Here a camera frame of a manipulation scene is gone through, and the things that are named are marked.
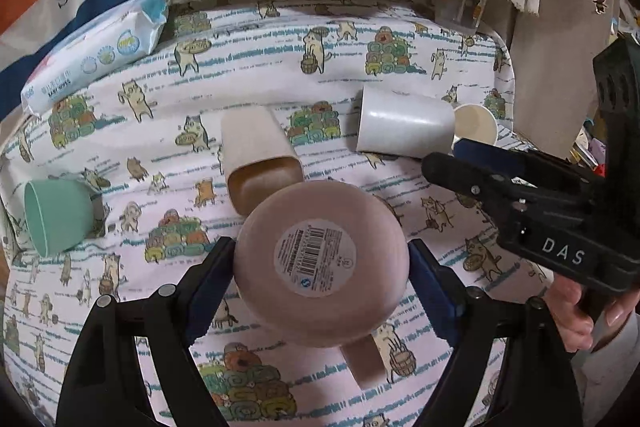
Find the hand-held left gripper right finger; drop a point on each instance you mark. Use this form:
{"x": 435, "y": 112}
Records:
{"x": 431, "y": 292}

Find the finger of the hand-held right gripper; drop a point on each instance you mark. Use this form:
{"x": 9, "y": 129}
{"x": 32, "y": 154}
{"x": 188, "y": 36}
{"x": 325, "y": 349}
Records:
{"x": 465, "y": 179}
{"x": 492, "y": 156}

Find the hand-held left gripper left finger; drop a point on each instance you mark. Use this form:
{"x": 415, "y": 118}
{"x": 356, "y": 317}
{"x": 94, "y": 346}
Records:
{"x": 209, "y": 292}

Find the white cup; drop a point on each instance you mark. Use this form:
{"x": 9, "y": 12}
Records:
{"x": 402, "y": 122}

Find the pink mug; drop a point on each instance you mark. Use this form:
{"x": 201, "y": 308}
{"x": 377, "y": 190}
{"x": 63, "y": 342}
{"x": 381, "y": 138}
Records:
{"x": 320, "y": 257}

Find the person's right forearm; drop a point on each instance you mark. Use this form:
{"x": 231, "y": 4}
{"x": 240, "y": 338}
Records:
{"x": 612, "y": 382}

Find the cream paper cup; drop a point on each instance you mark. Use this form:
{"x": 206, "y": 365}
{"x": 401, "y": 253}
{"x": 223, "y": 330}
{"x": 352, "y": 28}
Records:
{"x": 475, "y": 124}

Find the beige square cup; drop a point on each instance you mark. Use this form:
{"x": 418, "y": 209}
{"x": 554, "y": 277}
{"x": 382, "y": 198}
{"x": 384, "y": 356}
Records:
{"x": 257, "y": 152}

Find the green cup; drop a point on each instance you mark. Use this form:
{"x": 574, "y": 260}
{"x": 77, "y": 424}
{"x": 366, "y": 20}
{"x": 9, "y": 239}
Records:
{"x": 57, "y": 217}

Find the person's right hand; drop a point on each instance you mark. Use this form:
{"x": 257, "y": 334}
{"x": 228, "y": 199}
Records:
{"x": 575, "y": 317}

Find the cat printed blanket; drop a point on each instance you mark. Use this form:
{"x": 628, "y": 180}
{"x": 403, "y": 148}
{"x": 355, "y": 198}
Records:
{"x": 150, "y": 147}

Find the blue wet wipes packet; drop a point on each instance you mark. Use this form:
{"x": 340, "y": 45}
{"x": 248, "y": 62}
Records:
{"x": 95, "y": 52}

